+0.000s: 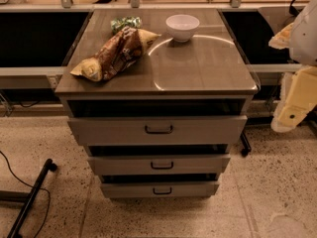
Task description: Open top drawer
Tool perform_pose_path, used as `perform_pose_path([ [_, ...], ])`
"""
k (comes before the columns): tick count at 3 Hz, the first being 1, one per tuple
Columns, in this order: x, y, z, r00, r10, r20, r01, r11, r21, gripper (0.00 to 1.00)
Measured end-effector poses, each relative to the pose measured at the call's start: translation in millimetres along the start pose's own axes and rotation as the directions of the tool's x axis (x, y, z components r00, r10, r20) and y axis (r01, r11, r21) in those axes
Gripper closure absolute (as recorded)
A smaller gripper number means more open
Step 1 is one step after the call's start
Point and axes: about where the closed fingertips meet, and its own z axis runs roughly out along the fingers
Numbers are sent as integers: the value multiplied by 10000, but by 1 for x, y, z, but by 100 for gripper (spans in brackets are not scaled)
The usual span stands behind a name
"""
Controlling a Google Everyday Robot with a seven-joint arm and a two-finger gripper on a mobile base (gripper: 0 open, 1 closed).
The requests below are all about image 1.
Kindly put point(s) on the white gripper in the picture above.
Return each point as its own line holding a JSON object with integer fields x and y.
{"x": 305, "y": 37}

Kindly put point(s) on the grey top drawer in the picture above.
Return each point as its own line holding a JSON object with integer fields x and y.
{"x": 130, "y": 131}

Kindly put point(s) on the grey drawer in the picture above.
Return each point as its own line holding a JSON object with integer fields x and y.
{"x": 141, "y": 165}
{"x": 130, "y": 131}
{"x": 179, "y": 189}

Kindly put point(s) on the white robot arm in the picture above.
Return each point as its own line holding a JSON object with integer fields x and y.
{"x": 300, "y": 37}

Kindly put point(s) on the grey middle drawer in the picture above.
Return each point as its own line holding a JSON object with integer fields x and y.
{"x": 141, "y": 165}

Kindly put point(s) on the brown wooden drawer cabinet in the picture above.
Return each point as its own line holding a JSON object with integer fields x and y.
{"x": 205, "y": 76}

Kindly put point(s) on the grey bottom drawer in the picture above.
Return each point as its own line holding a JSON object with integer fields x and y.
{"x": 179, "y": 189}

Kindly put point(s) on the black caster leg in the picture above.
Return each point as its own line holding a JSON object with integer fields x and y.
{"x": 246, "y": 145}

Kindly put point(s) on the white bowl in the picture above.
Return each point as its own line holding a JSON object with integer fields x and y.
{"x": 182, "y": 27}

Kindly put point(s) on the brown yellow chip bag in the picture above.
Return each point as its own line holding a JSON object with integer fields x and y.
{"x": 118, "y": 53}

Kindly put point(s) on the green snack bag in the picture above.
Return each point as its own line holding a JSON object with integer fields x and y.
{"x": 120, "y": 23}

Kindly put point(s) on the black floor stand leg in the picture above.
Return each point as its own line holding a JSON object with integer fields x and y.
{"x": 26, "y": 198}

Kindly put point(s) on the black top drawer handle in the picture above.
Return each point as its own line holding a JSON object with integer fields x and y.
{"x": 158, "y": 131}

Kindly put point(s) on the black drawer handle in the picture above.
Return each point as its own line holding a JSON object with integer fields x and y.
{"x": 162, "y": 166}
{"x": 162, "y": 191}
{"x": 158, "y": 131}

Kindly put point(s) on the black middle drawer handle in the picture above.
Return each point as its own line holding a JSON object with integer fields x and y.
{"x": 162, "y": 166}

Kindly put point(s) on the black bottom drawer handle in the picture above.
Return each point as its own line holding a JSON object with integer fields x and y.
{"x": 162, "y": 191}

